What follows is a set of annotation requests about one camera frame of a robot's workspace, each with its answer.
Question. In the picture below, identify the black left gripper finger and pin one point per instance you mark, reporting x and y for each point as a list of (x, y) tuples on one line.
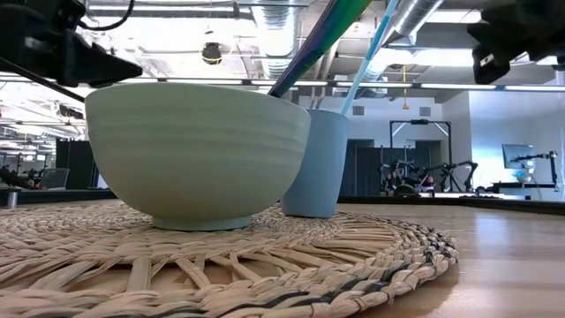
[(97, 66)]

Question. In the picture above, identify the blue and white straw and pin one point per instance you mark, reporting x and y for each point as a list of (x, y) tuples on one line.
[(368, 55)]

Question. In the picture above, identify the blue plastic cup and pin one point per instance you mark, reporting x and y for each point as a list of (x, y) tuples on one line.
[(320, 176)]

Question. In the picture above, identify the thin black rod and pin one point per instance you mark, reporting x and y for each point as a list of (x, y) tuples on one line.
[(75, 96)]

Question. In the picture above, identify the black cabinet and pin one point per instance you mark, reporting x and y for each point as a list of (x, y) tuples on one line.
[(77, 163)]

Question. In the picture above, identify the black hanging ceiling lamp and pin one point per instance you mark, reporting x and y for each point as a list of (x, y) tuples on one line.
[(212, 53)]

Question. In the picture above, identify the grey background chair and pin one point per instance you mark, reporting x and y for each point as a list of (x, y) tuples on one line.
[(54, 179)]

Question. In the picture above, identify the background computer monitor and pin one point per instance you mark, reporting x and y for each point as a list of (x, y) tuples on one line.
[(517, 155)]

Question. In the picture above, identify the pale green ceramic bowl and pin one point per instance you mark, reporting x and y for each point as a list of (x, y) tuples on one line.
[(198, 154)]

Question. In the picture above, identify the background robot arms pair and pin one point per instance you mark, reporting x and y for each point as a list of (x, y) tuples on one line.
[(454, 170)]

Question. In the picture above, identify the person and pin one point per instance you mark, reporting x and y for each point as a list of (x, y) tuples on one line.
[(424, 182)]

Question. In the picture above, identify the round woven straw placemat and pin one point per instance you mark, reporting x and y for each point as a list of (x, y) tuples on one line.
[(220, 265)]

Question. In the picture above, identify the black gantry frame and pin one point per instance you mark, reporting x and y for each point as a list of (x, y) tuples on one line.
[(419, 122)]

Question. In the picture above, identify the silver metal post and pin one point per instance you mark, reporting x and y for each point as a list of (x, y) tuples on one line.
[(12, 199)]

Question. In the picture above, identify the black aluminium table frame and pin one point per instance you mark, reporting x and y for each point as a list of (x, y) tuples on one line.
[(507, 204)]

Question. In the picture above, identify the ribbed silver ceiling duct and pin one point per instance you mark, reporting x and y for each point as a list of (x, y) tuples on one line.
[(276, 35)]

